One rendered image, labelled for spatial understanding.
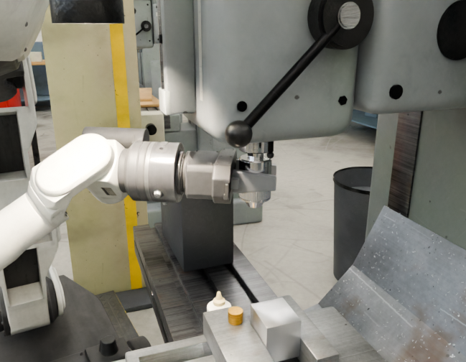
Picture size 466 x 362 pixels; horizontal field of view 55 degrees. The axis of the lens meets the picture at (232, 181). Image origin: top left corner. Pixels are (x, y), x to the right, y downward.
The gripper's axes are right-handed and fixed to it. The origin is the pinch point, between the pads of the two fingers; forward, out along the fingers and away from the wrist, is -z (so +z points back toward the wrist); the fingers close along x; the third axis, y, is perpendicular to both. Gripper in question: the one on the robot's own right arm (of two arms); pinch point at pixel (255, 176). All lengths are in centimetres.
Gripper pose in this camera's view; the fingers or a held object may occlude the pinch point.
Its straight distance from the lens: 65.0
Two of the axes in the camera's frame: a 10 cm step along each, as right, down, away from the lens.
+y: -0.1, 9.5, 3.2
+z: -10.0, -0.4, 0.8
